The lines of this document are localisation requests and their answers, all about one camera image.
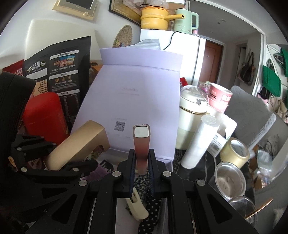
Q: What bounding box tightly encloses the yellow cooking pot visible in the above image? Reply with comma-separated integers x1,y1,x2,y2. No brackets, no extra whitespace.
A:
141,6,185,31

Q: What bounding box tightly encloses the green tote bag upper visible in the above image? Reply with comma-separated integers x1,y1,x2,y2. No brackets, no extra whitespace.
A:
273,49,288,78

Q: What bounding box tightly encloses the black food pouch bag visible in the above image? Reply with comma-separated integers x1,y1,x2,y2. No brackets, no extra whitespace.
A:
23,36,91,131

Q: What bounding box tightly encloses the mint green electric kettle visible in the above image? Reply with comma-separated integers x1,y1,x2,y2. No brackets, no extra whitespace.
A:
173,8,199,34

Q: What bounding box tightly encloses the white lavender gift box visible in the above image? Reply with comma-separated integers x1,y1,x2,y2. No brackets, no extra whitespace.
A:
72,47,181,168

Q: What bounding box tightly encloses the black polka dot scrunchie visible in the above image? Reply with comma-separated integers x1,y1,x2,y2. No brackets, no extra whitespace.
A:
134,172,162,234

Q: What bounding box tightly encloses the white refrigerator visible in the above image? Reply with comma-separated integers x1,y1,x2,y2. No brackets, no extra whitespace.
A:
140,29,206,86

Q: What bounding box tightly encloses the pink instant noodle cup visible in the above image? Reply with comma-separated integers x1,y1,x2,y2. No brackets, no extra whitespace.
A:
208,83,233,113

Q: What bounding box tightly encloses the pink lipstick tube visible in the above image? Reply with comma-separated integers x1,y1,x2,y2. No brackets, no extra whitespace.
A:
133,124,150,175

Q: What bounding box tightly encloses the woven round mat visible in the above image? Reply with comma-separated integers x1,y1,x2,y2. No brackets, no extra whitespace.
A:
112,25,133,48

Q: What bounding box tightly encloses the cream hair claw clip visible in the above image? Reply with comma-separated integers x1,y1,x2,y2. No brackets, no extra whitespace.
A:
126,187,149,221

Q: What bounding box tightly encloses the dark hanging handbag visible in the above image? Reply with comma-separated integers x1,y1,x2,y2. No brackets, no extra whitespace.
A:
237,52,255,86

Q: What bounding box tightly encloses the white cylindrical tube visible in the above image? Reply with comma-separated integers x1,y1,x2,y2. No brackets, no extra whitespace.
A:
181,115,220,169

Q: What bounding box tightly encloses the metal tin cup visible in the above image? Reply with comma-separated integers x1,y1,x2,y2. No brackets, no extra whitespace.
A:
214,162,247,201

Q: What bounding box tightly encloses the grey leaf pattern chair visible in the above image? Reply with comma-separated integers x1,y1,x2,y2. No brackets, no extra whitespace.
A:
224,86,276,149

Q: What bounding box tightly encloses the gold framed picture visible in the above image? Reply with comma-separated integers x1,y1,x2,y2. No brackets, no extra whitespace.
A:
53,0,99,21

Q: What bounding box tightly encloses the green tote bag left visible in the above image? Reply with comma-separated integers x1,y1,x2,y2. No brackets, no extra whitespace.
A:
262,58,281,97

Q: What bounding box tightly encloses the green tote bag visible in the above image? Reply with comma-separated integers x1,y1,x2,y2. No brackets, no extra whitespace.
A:
273,49,288,78
262,58,281,97

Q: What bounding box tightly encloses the white electric cooker pot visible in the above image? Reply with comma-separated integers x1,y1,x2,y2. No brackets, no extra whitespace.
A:
176,85,208,150

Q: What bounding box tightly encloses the tape roll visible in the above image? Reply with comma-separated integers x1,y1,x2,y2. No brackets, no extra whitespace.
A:
220,137,250,169

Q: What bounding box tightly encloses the gold cardboard box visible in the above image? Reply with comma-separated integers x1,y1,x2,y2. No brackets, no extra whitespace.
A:
44,120,110,171

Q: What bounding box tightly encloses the slim black cosmetic box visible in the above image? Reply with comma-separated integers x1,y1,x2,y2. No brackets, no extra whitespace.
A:
100,160,114,173

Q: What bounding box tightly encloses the glass with gold spoon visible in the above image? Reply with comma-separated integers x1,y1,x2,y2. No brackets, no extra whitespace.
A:
228,196,273,227

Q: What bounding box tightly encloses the lavender contact lens box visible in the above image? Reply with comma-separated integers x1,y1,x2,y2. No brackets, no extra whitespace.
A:
86,164,108,182

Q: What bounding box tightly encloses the red cylindrical canister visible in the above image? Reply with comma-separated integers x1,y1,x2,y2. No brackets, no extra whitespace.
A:
22,92,69,145

